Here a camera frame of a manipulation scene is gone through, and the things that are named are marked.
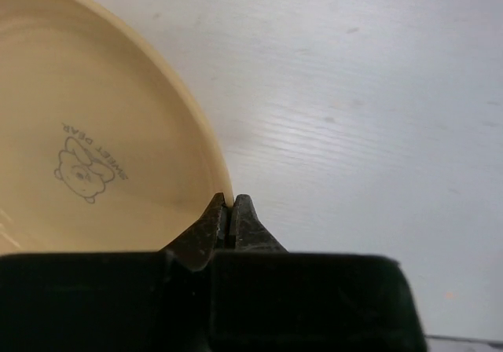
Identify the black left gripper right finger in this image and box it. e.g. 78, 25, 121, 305
229, 194, 287, 252

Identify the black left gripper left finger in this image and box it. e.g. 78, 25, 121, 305
159, 192, 228, 272

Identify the cream round plate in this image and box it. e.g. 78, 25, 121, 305
1, 0, 233, 254

